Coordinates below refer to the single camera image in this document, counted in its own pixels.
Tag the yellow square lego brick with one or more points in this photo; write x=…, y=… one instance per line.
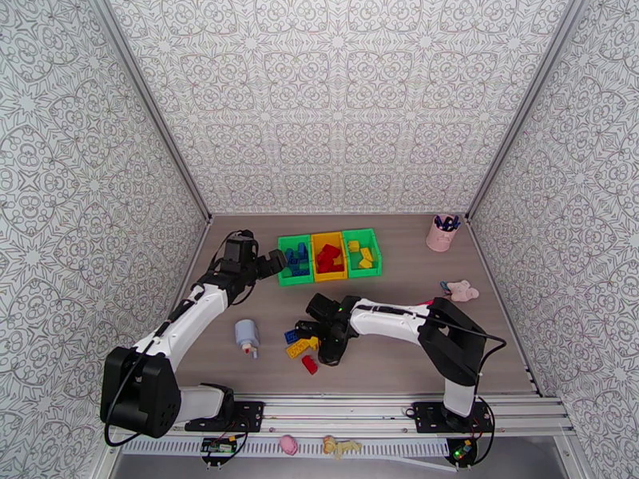
x=353, y=245

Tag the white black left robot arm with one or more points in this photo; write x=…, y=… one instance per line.
x=189, y=318

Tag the blue lego plate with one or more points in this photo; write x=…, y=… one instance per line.
x=291, y=336

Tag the long yellow lego brick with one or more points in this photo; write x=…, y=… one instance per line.
x=298, y=350

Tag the small red lego brick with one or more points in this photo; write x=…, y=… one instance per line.
x=309, y=364

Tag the yellow plastic bin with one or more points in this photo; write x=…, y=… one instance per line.
x=329, y=277

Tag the green plastic bin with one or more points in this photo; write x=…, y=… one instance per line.
x=294, y=280
x=367, y=273

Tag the light blue toy bottle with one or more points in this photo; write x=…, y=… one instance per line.
x=247, y=333

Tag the pale yellow rubber toy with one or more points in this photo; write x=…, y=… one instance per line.
x=341, y=446

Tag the small pink rubber toy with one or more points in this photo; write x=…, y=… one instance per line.
x=288, y=444

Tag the pink plush toy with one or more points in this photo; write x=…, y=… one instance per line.
x=461, y=290

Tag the pink pen cup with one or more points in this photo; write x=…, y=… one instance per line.
x=442, y=240

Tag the dark blue pen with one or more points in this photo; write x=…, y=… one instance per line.
x=439, y=222
x=452, y=223

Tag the green circuit board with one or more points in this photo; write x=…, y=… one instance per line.
x=461, y=450
x=218, y=446

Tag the long aluminium mounting rail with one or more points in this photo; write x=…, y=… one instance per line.
x=339, y=412

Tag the aluminium frame post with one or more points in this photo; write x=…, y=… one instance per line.
x=526, y=93
x=147, y=93

